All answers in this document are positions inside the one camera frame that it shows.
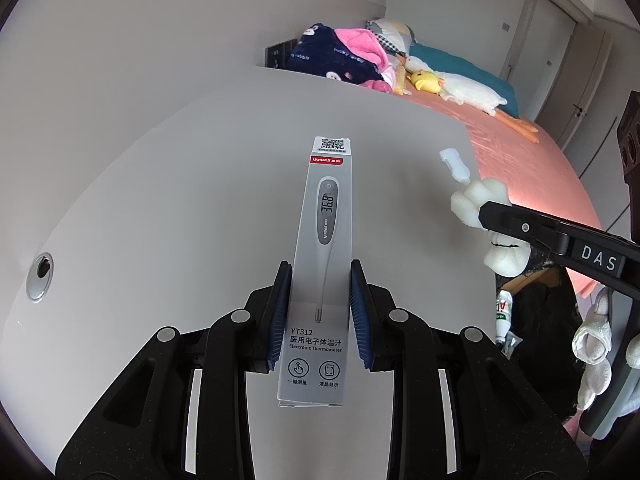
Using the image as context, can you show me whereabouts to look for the white foam piece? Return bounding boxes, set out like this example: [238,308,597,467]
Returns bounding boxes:
[439,148,532,278]

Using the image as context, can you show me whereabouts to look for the white AD drink bottle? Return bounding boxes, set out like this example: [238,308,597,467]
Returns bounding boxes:
[495,289,513,344]

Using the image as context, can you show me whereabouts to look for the white thermometer box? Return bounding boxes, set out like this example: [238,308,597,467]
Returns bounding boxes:
[278,136,352,408]

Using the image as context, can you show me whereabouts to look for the black lined trash bin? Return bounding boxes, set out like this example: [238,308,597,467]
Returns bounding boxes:
[497,266,585,422]

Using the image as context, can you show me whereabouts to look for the white gloved right hand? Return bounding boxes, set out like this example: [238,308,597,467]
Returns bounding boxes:
[572,288,612,411]

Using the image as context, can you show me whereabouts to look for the pink bed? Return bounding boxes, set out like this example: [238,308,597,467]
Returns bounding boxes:
[399,94,604,296]

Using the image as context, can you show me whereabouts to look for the white goose plush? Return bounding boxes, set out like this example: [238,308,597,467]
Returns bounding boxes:
[405,55,539,143]

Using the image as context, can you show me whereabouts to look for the closet door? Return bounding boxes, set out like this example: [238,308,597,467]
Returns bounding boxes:
[500,0,577,122]

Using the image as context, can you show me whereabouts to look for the yellow duck plush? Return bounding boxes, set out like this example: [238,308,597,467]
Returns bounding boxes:
[410,70,444,94]

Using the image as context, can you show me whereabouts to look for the teal pillow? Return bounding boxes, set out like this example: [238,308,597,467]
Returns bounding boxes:
[409,42,520,118]

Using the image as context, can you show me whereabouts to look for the patterned checkered pillow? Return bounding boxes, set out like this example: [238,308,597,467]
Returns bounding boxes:
[366,18,416,56]

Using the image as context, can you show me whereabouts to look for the navy pink clothes pile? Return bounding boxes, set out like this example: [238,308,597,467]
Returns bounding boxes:
[284,23,402,96]

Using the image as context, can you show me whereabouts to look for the black box behind clothes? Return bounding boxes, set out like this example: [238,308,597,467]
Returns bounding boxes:
[264,38,298,70]

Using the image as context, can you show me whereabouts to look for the grey cable grommet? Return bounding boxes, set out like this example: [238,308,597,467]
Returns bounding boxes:
[25,252,54,304]

